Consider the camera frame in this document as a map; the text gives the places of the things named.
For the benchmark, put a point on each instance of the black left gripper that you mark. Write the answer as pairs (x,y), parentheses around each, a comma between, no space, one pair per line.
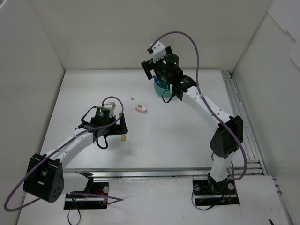
(119,128)

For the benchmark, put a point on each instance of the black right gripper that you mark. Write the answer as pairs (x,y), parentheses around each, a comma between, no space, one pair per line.
(148,68)

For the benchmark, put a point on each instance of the clear blue spray bottle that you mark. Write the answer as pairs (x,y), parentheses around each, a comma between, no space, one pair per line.
(156,80)

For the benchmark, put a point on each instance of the pink white mini stapler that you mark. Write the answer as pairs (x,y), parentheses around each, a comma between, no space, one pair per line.
(140,108)

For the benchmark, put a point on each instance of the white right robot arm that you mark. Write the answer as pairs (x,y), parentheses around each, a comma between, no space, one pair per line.
(228,130)

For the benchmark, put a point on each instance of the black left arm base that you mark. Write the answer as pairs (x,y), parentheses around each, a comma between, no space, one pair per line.
(86,202)

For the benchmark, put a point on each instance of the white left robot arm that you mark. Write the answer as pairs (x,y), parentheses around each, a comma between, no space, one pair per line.
(46,178)

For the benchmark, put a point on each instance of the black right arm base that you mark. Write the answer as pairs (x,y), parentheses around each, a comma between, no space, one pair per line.
(204,198)

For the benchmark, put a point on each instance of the teal round desk organizer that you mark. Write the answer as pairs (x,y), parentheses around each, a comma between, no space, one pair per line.
(162,89)

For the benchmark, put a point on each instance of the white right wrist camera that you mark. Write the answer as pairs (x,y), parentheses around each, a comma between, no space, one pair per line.
(158,51)

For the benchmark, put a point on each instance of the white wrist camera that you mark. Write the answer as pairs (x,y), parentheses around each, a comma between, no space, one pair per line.
(158,51)
(111,106)

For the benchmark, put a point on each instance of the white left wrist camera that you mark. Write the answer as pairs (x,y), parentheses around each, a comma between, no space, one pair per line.
(111,106)

